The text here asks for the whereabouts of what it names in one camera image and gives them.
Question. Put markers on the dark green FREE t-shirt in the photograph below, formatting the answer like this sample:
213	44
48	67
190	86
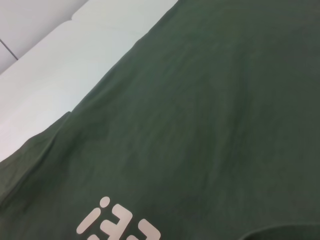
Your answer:
200	125

